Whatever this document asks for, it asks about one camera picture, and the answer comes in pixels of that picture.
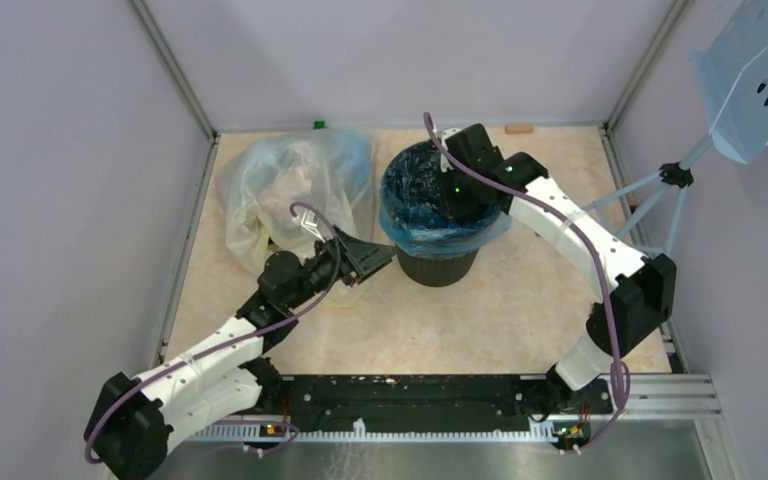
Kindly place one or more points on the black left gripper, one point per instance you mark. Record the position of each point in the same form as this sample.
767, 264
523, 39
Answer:
357, 257

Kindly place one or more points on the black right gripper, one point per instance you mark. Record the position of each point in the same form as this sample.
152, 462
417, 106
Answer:
454, 209

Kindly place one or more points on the blue plastic trash bag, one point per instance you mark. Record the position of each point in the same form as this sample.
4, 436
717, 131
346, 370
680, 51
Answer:
424, 225

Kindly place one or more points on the black ribbed trash bin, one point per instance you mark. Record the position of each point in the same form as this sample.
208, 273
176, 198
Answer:
436, 268

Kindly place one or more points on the large translucent yellowish trash bag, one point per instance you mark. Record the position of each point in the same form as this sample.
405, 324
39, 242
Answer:
332, 170

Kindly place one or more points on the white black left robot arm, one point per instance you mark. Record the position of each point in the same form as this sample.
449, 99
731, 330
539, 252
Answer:
138, 421

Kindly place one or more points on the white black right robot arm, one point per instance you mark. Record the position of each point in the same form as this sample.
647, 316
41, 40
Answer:
635, 292

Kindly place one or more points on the small tan wooden block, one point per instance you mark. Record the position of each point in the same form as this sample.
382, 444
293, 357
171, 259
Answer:
519, 128

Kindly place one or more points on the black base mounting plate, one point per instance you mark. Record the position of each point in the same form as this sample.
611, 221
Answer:
427, 403

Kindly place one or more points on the light blue tripod stand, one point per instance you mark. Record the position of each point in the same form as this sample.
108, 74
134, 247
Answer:
672, 176

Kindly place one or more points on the perforated light blue metal panel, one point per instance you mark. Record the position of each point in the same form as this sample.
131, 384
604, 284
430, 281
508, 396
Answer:
731, 73

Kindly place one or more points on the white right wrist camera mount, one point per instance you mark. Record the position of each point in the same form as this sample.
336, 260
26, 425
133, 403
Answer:
447, 152

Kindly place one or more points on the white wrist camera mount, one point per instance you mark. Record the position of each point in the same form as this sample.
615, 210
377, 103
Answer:
447, 152
316, 225

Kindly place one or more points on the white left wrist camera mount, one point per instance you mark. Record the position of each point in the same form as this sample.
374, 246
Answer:
316, 225

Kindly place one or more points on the white toothed cable rail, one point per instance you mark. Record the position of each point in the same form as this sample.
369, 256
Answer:
543, 432

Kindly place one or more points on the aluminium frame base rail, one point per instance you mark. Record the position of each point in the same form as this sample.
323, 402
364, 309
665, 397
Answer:
656, 402

